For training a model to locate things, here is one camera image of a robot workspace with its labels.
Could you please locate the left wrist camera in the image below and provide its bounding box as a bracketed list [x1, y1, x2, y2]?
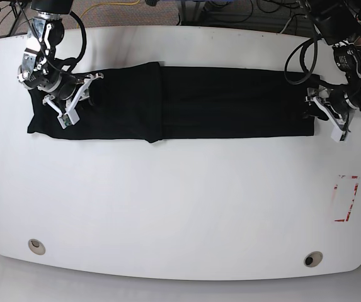
[331, 127, 347, 142]

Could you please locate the table grommet hole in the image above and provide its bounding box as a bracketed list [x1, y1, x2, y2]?
[304, 251, 323, 268]
[28, 239, 46, 255]

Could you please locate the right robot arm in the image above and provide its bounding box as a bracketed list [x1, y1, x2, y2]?
[18, 1, 104, 129]

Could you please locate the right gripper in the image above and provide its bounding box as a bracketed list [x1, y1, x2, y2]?
[18, 63, 105, 130]

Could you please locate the black t-shirt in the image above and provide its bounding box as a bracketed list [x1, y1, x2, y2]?
[28, 62, 315, 143]

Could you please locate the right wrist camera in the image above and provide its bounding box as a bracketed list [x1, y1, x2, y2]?
[57, 111, 79, 129]

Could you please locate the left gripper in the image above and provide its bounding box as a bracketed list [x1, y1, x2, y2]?
[304, 86, 361, 136]

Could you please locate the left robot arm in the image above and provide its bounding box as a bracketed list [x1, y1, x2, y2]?
[299, 1, 361, 142]

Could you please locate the yellow cable on floor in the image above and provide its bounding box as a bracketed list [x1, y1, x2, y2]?
[81, 0, 142, 20]

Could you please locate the black tripod stand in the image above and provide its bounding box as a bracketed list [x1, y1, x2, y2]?
[0, 0, 26, 42]

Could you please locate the left table grommet hole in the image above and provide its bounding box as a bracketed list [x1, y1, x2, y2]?
[28, 239, 46, 255]

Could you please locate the red tape rectangle marking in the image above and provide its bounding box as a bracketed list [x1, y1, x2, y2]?
[331, 175, 360, 222]

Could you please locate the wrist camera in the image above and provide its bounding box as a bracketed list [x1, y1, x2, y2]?
[57, 111, 79, 129]
[331, 127, 347, 142]

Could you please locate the right table grommet hole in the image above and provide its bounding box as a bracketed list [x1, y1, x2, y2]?
[304, 251, 323, 268]

